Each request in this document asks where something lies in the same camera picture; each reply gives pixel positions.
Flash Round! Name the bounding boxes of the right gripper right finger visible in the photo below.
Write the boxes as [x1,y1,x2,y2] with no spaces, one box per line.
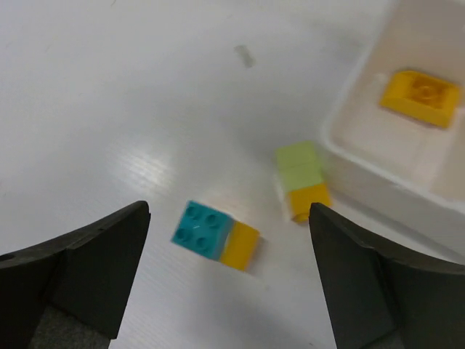
[309,203,464,348]

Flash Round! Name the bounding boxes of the orange green lego stack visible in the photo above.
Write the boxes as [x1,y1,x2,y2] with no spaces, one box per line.
[171,201,260,272]

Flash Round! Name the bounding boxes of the white divided container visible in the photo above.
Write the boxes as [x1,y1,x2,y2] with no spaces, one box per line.
[320,1,464,254]

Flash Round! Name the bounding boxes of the yellow green lego stack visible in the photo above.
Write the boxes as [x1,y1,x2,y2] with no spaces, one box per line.
[275,140,332,223]

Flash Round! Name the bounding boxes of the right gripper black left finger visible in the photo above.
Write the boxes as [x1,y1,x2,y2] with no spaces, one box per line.
[1,201,150,348]

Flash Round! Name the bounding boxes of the orange lego brick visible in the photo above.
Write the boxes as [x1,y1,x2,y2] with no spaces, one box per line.
[379,70,462,129]

